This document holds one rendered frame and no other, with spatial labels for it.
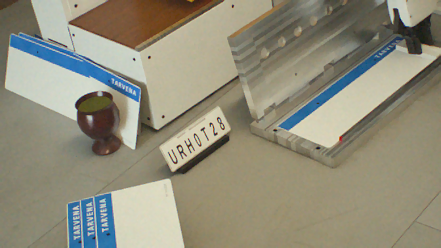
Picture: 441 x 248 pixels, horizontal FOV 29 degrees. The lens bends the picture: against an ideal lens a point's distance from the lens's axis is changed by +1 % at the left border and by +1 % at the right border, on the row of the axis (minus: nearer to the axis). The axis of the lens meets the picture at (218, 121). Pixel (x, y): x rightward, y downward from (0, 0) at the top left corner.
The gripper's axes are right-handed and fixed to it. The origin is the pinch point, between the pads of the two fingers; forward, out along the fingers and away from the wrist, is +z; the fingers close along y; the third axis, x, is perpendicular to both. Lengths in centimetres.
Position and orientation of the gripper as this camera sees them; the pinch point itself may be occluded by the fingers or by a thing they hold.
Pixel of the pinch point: (419, 41)
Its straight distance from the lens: 179.8
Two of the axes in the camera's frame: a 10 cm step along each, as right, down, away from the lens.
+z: 3.0, 8.6, 4.2
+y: 6.9, -4.9, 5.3
